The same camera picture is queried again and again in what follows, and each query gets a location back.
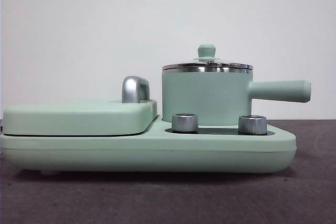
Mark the glass lid with green knob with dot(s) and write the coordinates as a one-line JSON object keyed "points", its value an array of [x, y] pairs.
{"points": [[206, 51]]}

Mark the mint green steamer pot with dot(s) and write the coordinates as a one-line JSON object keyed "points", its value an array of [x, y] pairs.
{"points": [[204, 95]]}

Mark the silver control dial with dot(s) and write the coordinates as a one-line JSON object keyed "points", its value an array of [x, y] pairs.
{"points": [[252, 125], [185, 123]]}

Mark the mint green hinged griddle cover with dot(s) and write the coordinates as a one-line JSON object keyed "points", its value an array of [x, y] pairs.
{"points": [[65, 117]]}

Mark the mint green breakfast maker base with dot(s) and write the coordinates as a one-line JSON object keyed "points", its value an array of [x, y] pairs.
{"points": [[78, 153]]}

